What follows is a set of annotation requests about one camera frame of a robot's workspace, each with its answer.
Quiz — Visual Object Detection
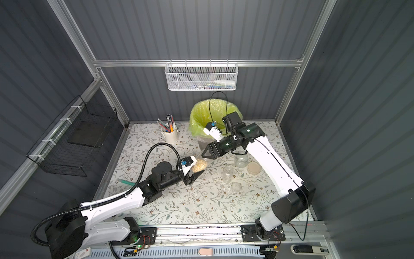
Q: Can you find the glass oatmeal jar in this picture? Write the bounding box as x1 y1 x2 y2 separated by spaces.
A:
222 166 234 184
191 149 212 173

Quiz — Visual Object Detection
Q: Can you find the oatmeal jar with beige lid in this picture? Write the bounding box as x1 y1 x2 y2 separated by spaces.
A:
235 154 249 168

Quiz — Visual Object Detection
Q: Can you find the beige jar lid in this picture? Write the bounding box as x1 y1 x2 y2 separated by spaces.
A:
246 162 262 175

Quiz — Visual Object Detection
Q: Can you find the clear plastic jar lid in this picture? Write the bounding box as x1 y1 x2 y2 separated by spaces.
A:
230 182 242 193

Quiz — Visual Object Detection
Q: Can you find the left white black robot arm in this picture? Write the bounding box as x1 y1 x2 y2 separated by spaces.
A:
45 157 204 259

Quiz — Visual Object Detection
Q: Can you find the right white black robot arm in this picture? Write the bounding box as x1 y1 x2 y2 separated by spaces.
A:
202 112 315 235

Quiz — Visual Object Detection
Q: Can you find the grey trash bin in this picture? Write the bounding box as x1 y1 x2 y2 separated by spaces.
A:
197 136 215 151

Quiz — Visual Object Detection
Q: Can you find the green plastic bin liner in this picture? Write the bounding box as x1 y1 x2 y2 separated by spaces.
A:
189 98 243 138

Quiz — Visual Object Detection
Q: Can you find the white pen cup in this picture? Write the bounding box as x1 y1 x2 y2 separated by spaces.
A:
162 128 179 144

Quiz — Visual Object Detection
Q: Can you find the floral table mat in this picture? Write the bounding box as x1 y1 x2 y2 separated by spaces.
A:
93 121 316 226

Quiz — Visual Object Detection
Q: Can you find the pens bundle in cup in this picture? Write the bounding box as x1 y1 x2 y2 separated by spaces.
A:
157 114 175 133

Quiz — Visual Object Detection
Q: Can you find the pink eraser block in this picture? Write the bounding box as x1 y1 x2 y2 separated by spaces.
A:
198 248 214 256

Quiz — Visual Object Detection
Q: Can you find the white card with red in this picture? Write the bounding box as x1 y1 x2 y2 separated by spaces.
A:
74 248 92 259

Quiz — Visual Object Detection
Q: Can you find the white black stapler device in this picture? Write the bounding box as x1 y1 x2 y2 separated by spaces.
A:
291 245 330 256

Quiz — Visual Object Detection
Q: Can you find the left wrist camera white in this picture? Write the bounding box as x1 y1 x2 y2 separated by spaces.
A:
179 156 197 177

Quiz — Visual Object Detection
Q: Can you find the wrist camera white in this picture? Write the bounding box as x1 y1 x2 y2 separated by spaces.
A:
179 156 197 177
203 122 225 142

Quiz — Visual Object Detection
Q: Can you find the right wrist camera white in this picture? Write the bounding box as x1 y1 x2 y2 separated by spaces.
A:
203 122 225 142

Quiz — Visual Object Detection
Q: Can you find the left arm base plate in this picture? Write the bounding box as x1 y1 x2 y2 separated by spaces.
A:
111 226 158 246

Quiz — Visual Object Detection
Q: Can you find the white wire mesh basket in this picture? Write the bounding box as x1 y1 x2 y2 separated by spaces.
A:
165 63 239 91

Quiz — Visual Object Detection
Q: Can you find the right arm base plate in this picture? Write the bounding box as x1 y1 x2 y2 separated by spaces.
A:
239 224 286 242

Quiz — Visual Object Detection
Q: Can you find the black wire basket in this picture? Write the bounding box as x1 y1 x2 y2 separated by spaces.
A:
27 98 118 177

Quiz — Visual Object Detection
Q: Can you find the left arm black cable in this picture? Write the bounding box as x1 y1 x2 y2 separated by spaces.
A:
30 142 182 247

